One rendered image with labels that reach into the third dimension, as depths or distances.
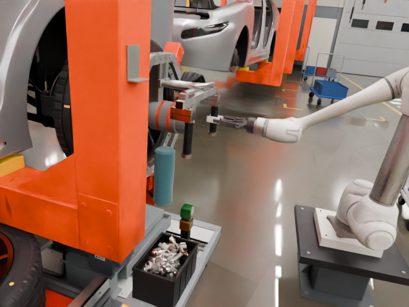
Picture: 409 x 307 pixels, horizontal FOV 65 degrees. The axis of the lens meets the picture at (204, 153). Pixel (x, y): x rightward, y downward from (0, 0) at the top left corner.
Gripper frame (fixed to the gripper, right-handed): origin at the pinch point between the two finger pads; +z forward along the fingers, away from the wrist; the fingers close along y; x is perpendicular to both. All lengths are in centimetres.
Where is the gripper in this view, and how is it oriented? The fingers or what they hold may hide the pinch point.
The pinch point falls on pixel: (214, 119)
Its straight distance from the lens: 158.7
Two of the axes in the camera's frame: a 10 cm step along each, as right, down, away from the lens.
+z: -9.4, -2.0, 2.7
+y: 3.3, -3.2, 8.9
